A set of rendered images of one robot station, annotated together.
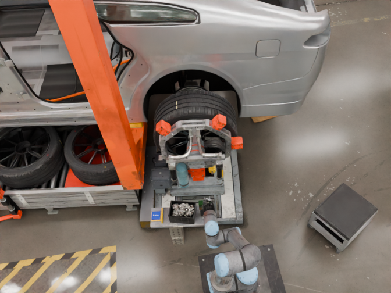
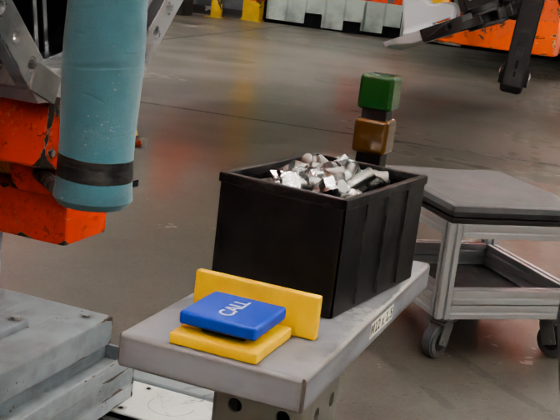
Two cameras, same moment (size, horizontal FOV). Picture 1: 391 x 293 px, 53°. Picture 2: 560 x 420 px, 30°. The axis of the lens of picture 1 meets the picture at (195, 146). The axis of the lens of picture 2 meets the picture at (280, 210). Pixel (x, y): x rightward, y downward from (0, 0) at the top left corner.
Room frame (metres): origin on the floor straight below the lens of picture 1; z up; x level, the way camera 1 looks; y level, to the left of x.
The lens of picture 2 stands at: (1.16, 1.17, 0.76)
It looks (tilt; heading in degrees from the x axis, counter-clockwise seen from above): 13 degrees down; 287
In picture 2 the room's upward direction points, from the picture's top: 7 degrees clockwise
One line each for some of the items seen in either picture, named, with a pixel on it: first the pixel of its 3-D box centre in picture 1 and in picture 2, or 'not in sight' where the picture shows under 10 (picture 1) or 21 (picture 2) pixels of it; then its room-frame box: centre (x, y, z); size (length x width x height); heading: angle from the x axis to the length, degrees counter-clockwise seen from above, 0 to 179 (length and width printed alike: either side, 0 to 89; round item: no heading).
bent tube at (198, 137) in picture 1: (208, 143); not in sight; (1.68, -0.09, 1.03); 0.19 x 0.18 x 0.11; 177
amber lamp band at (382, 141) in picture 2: not in sight; (373, 134); (1.41, 0.00, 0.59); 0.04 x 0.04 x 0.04; 87
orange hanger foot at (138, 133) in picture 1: (133, 136); not in sight; (2.08, 0.52, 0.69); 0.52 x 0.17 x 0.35; 177
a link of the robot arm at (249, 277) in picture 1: (245, 275); not in sight; (0.86, -0.25, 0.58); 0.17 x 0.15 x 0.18; 98
